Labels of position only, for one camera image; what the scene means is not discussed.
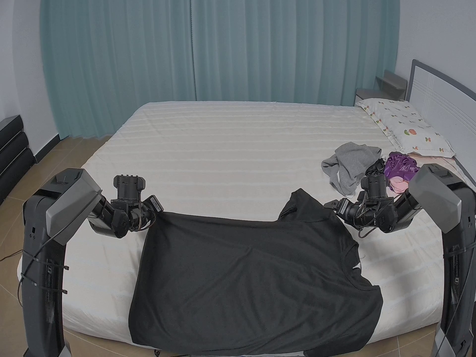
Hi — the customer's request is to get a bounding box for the black shiny garment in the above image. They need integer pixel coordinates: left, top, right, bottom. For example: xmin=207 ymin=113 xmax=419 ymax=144
xmin=364 ymin=158 xmax=387 ymax=179

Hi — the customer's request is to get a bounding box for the black chest of drawers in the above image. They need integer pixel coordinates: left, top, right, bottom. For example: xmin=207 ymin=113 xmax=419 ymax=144
xmin=0 ymin=115 xmax=36 ymax=205

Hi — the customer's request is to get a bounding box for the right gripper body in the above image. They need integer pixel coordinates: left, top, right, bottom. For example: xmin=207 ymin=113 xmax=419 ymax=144
xmin=332 ymin=198 xmax=359 ymax=225

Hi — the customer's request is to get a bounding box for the grey bedside table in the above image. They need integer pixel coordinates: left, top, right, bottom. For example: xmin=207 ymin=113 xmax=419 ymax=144
xmin=355 ymin=69 xmax=408 ymax=105

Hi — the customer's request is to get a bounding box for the white printed pillow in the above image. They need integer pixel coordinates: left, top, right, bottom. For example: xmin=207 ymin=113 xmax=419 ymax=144
xmin=355 ymin=98 xmax=457 ymax=158

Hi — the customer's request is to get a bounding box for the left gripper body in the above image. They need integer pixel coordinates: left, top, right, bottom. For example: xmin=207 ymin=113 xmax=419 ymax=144
xmin=133 ymin=195 xmax=164 ymax=233

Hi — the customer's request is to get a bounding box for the pink garment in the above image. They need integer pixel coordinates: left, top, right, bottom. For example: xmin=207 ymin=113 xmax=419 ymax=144
xmin=387 ymin=177 xmax=411 ymax=194

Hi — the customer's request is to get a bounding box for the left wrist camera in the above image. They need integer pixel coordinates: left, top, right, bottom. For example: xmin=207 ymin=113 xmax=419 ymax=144
xmin=113 ymin=174 xmax=146 ymax=202

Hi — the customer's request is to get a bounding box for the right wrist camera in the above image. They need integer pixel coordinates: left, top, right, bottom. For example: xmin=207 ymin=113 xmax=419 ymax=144
xmin=361 ymin=175 xmax=389 ymax=200

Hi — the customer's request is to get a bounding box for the blue-green curtain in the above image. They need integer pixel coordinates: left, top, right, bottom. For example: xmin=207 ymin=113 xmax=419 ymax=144
xmin=190 ymin=0 xmax=401 ymax=107
xmin=40 ymin=0 xmax=197 ymax=139

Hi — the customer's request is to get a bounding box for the black T-shirt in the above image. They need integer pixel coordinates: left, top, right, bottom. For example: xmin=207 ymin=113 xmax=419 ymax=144
xmin=128 ymin=188 xmax=384 ymax=357

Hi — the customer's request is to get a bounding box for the purple garment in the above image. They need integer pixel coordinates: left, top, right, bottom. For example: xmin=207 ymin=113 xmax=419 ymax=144
xmin=383 ymin=153 xmax=421 ymax=185

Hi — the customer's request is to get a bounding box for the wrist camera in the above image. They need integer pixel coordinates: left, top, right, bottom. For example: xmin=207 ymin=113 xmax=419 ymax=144
xmin=113 ymin=174 xmax=146 ymax=202
xmin=361 ymin=175 xmax=389 ymax=200

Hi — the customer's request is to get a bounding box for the grey garment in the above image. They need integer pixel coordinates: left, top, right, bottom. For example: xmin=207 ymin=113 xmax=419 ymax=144
xmin=321 ymin=142 xmax=383 ymax=196

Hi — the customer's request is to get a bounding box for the bed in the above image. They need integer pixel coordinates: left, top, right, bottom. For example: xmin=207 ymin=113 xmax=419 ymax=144
xmin=17 ymin=59 xmax=476 ymax=352

